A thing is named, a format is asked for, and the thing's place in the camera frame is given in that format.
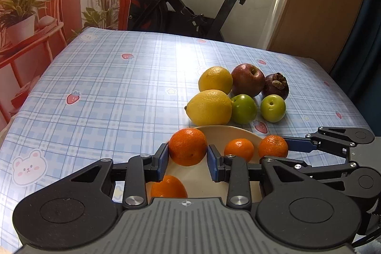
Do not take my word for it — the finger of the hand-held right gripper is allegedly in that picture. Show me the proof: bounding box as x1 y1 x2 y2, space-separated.
282 127 358 159
278 160 359 183

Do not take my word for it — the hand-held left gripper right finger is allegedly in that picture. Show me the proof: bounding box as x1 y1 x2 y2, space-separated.
207 144 303 209

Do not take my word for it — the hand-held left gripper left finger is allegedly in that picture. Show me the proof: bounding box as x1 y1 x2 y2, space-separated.
70 143 170 210

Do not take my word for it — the cream round plate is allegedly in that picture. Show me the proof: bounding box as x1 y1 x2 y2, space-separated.
146 125 264 204

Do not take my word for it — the orange tangerine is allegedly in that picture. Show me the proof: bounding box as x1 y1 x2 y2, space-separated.
150 175 188 199
258 135 289 159
223 139 254 162
168 128 208 167

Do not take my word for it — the small green apple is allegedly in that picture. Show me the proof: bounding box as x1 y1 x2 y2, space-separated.
231 94 258 124
260 94 286 123

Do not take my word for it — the yellow lemon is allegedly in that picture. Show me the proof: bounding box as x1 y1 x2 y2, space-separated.
198 66 233 95
185 89 233 126

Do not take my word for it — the dark purple mangosteen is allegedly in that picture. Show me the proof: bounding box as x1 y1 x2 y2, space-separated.
262 72 289 100

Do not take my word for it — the red apple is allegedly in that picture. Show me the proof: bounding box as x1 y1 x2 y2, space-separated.
231 63 266 97

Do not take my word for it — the blue plaid tablecloth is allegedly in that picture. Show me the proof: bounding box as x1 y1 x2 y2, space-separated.
0 27 371 243

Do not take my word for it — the dark blue curtain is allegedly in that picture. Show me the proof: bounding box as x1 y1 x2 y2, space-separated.
329 0 381 129

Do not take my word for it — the wooden cabinet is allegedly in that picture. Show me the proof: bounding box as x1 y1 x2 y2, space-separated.
266 0 372 73

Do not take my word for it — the black cable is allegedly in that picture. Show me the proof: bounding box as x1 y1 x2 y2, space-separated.
353 229 381 250

